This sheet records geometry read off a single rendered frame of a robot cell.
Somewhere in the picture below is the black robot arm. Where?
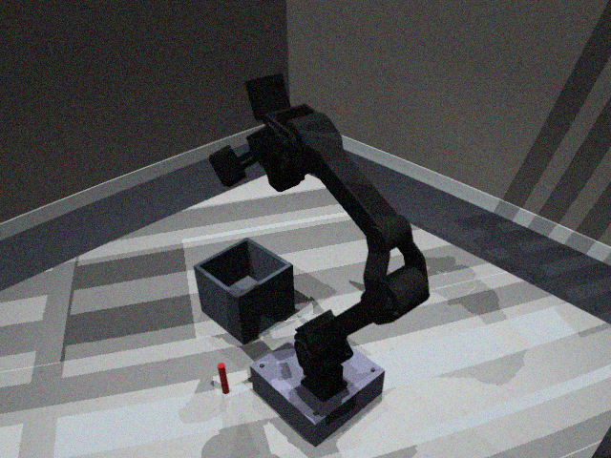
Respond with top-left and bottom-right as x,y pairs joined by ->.
245,73 -> 430,402

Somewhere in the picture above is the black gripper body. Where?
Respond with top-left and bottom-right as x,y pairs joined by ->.
208,126 -> 278,187

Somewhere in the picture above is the dark red peg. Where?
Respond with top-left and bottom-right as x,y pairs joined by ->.
217,363 -> 230,394

